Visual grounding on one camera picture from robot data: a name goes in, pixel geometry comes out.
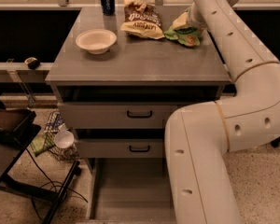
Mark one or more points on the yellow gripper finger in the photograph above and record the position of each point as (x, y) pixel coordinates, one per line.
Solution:
(182, 22)

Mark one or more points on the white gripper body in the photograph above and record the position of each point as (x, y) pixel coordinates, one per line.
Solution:
(193, 17)

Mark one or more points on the green rice chip bag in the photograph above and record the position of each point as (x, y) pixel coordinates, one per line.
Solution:
(189, 37)

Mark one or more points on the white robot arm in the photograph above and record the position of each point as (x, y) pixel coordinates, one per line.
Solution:
(198, 136)

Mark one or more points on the brown chip bag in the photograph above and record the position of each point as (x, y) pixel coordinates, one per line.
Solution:
(141, 20)

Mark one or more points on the grey drawer cabinet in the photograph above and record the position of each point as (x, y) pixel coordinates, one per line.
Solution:
(134, 71)

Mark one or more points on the grey top drawer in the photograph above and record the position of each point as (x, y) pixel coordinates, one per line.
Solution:
(88, 116)

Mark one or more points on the grey middle drawer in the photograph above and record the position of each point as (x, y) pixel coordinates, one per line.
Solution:
(120, 148)

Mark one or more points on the grey open bottom drawer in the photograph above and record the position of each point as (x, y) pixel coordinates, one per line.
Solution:
(130, 191)

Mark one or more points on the blue soda can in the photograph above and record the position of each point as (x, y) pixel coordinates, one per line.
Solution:
(107, 0)

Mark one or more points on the white paper bowl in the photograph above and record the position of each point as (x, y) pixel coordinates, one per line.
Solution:
(96, 41)

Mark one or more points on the black wheeled stand base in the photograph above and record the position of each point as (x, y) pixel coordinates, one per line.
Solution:
(275, 142)

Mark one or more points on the black tape measure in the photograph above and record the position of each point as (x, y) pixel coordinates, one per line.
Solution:
(32, 63)

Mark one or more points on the white cup in basket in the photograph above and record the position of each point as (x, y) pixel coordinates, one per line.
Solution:
(64, 139)

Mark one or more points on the brown box on table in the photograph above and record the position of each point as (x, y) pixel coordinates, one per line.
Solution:
(14, 124)

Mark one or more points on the black side table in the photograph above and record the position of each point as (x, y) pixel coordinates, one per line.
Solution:
(10, 153)

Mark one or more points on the wire waste basket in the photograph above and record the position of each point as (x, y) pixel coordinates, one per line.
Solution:
(45, 143)

